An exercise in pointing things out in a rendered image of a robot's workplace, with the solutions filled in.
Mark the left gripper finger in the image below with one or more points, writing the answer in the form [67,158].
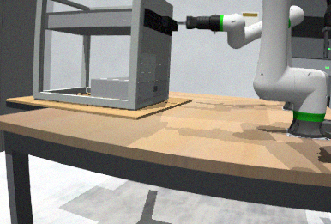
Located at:
[325,48]

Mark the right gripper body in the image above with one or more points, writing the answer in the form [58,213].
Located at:
[204,22]

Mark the tan cardboard sheet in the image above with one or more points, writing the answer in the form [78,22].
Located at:
[111,111]

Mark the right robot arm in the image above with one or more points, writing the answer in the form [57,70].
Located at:
[236,38]

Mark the grey metal rack frame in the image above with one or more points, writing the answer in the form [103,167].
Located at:
[148,79]

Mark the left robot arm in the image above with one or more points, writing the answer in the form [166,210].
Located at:
[307,89]

